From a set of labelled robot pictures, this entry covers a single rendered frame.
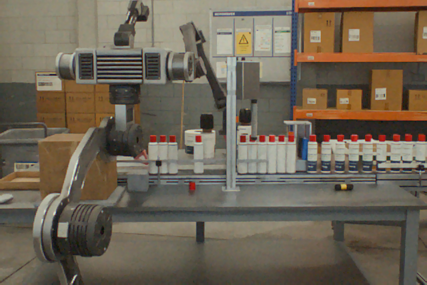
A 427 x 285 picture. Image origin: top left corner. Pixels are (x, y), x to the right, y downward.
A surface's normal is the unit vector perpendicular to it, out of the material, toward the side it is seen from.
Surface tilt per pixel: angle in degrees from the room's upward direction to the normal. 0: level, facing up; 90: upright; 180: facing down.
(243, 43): 90
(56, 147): 90
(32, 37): 90
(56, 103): 90
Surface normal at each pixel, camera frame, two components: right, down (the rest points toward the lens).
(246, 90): 0.83, 0.07
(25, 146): 0.16, 0.18
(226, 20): -0.17, 0.11
